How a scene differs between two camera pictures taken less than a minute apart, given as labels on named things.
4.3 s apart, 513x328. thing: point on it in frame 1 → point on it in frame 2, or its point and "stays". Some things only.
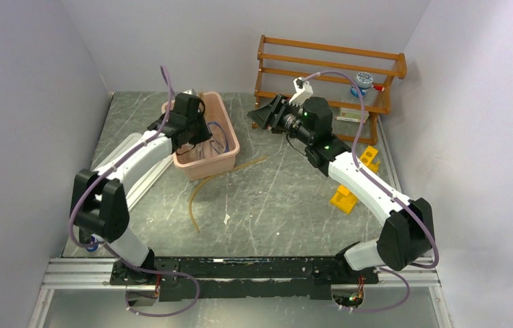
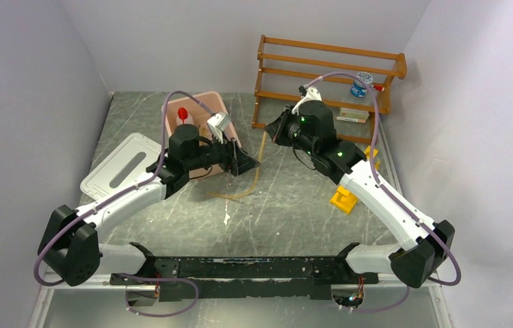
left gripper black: [205, 134] → [236, 162]
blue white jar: [364, 80] stays
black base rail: [220, 279] stays
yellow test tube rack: [344, 199] stays
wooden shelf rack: [357, 85] stays
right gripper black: [278, 106] → [273, 128]
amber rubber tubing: [238, 167] → [232, 197]
